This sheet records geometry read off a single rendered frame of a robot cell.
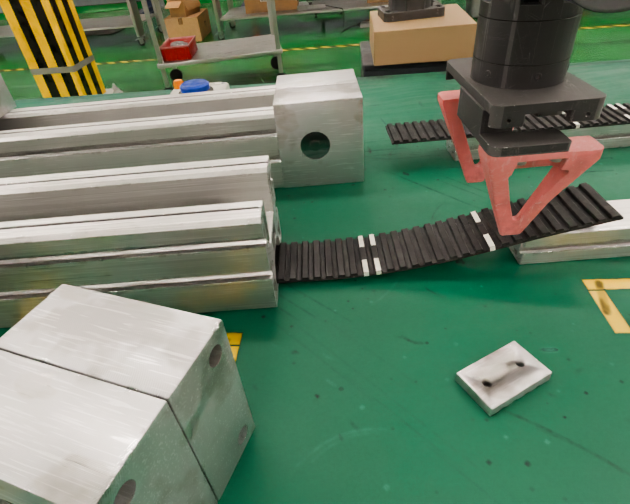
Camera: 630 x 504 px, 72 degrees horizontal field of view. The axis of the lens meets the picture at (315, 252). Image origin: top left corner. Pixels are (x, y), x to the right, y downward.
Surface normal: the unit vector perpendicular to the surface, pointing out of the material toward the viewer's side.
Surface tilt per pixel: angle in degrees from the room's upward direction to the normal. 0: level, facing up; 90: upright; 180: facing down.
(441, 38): 90
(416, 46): 90
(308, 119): 90
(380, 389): 0
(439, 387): 0
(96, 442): 0
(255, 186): 90
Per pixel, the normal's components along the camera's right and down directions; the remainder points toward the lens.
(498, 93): -0.08, -0.79
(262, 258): 0.03, 0.62
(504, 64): -0.65, 0.51
